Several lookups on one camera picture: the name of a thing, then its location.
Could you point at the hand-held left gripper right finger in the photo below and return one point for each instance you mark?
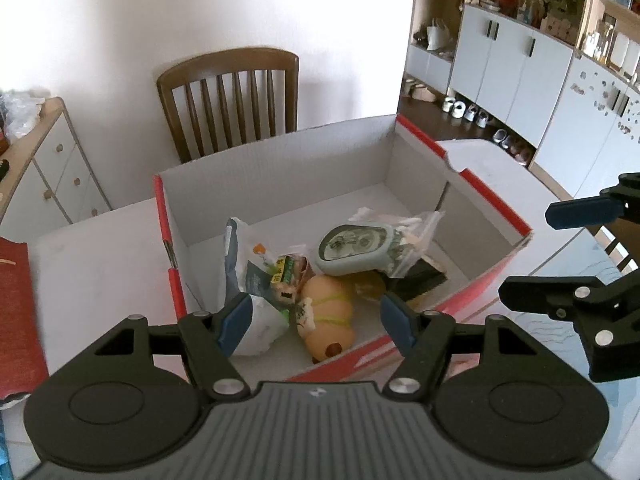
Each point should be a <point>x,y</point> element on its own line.
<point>397,322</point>

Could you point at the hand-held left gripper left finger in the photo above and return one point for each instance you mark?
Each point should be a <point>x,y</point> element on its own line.
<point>235,322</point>

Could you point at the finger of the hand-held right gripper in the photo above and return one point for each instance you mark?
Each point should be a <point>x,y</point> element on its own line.
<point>550,292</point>
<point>575,212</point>

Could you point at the black snack packet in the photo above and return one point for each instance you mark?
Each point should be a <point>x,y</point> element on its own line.
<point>425,277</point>

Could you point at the white and grey snack packet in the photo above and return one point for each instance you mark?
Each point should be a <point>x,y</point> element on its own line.
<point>250,270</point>

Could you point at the small green snack packet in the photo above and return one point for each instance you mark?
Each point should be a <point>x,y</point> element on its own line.
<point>286,272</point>

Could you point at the round pale green case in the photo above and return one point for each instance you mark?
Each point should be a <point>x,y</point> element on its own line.
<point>350,250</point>

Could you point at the clear bag of cotton swabs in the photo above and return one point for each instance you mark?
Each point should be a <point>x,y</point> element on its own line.
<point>415,235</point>

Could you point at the red cardboard box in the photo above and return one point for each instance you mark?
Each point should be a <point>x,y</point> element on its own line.
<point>280,180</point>

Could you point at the brown wooden chair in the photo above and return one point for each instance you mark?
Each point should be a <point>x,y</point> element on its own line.
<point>170,100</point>
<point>617,250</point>

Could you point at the row of shoes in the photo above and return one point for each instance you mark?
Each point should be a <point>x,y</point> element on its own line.
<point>470,110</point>

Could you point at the red box lid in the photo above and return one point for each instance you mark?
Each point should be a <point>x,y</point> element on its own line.
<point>20,320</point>

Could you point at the white paper bag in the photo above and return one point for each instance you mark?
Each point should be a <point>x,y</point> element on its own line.
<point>437,35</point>

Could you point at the white wooden sideboard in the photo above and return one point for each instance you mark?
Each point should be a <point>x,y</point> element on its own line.
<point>45,170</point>

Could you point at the clear plastic bag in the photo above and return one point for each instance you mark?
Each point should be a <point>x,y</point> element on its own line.
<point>17,110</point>

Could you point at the white wall cabinet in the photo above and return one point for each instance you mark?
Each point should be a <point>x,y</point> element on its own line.
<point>500,70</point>

